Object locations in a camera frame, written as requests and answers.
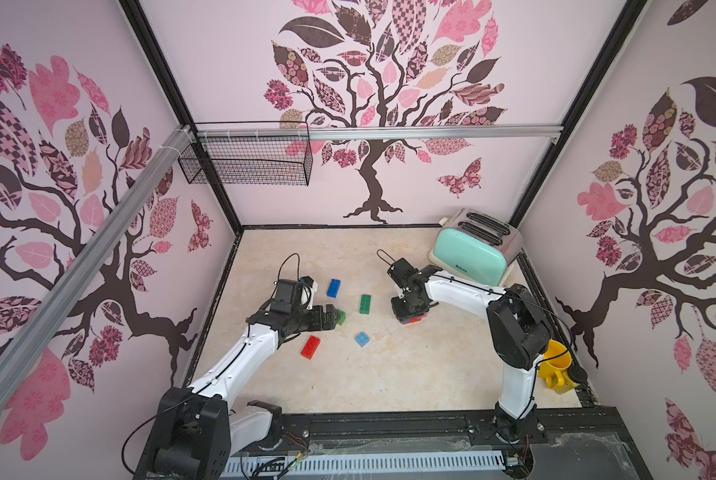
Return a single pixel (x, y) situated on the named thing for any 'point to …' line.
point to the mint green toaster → (476, 246)
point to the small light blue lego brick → (362, 339)
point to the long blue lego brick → (333, 288)
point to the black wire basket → (258, 153)
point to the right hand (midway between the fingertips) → (401, 312)
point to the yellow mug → (553, 368)
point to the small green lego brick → (343, 316)
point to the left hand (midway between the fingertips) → (328, 322)
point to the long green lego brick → (365, 304)
